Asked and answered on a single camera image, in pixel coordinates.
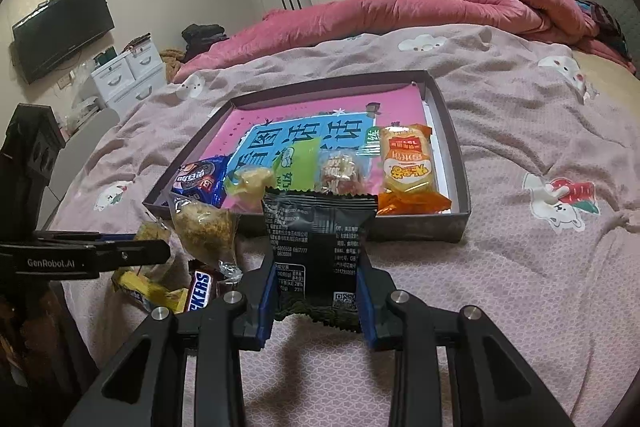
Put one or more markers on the grey cardboard box tray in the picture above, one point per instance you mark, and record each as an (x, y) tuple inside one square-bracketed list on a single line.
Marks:
[(450, 142)]

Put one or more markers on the dark green box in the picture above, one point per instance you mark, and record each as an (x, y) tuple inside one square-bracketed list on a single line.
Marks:
[(106, 56)]

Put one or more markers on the beige bed sheet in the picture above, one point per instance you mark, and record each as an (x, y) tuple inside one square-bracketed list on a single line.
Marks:
[(615, 77)]

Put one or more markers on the dark foil-wrapped candy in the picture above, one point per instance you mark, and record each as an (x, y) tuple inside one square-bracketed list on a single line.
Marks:
[(229, 269)]

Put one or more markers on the orange snack packet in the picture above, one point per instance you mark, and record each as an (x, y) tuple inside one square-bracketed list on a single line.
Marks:
[(407, 167)]

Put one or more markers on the clear meat floss packet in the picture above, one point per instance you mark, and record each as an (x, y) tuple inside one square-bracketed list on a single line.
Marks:
[(205, 227)]

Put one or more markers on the dark striped clothes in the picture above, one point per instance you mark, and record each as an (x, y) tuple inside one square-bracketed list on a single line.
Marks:
[(602, 22)]

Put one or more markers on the dark clothes pile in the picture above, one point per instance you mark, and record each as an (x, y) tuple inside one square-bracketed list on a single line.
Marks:
[(200, 37)]

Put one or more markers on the brown chocolate bar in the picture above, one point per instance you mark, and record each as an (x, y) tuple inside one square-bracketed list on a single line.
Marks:
[(200, 289)]

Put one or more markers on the black snack packet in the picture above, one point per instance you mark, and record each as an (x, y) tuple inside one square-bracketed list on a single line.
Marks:
[(315, 232)]

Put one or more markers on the pink book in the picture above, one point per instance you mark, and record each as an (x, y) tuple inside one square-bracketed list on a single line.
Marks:
[(325, 107)]

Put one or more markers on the pink quilt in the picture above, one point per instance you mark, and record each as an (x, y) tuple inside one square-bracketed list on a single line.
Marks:
[(400, 12)]

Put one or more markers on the clear nut candy packet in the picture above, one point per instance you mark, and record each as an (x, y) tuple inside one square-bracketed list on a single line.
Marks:
[(340, 172)]

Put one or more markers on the green snack packet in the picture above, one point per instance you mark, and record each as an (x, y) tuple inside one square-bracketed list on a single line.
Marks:
[(297, 167)]

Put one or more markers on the black television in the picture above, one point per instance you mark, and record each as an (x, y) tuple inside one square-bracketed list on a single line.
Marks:
[(62, 34)]

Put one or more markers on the white plastic bag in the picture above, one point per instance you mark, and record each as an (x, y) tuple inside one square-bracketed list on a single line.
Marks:
[(85, 112)]

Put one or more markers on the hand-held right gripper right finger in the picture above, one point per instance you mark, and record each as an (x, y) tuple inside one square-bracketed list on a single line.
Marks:
[(366, 317)]

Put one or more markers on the blue cookie packet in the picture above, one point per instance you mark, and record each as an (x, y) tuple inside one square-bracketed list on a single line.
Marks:
[(200, 179)]

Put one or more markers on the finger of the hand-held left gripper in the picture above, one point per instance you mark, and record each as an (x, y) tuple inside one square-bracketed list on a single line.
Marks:
[(115, 237), (135, 252)]

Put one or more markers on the white drawer cabinet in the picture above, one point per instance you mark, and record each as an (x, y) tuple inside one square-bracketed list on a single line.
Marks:
[(130, 77)]

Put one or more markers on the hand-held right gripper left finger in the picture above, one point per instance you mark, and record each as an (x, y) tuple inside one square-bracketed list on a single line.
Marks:
[(267, 307)]

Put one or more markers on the wall socket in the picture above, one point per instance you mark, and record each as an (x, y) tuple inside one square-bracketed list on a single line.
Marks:
[(66, 82)]

